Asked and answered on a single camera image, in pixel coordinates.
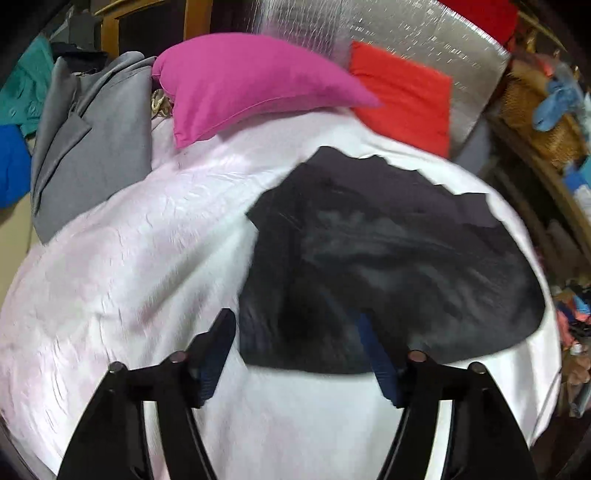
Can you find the blue garment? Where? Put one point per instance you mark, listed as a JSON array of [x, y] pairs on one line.
[[11, 161]]

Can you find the pile of colourful clutter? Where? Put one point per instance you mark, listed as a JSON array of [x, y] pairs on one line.
[[575, 318]]

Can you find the silver foil mat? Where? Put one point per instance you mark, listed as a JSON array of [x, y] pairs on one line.
[[415, 32]]

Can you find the white bed cover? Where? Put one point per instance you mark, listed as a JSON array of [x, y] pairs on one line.
[[115, 258]]

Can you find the black jacket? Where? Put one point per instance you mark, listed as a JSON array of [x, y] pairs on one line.
[[369, 240]]

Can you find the rattan shelf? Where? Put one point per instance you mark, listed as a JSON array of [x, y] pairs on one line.
[[540, 184]]

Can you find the wooden cabinet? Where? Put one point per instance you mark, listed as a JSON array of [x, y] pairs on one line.
[[198, 18]]

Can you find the blue plush toy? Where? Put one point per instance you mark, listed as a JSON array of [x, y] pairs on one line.
[[556, 99]]

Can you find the pink pillow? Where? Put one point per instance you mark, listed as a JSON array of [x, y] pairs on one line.
[[240, 78]]

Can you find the teal garment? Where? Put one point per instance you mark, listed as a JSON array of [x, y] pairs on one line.
[[27, 78]]

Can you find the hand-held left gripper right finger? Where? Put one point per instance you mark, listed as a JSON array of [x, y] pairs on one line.
[[376, 355]]

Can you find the grey jacket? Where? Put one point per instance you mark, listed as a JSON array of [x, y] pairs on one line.
[[101, 138]]

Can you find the red-orange pillow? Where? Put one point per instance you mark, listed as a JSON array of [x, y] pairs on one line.
[[406, 101]]

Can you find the tan wicker basket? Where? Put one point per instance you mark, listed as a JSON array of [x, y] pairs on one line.
[[554, 138]]

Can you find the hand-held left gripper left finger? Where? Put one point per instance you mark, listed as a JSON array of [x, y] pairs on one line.
[[217, 360]]

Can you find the red cloth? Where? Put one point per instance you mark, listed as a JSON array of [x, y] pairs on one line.
[[480, 16]]

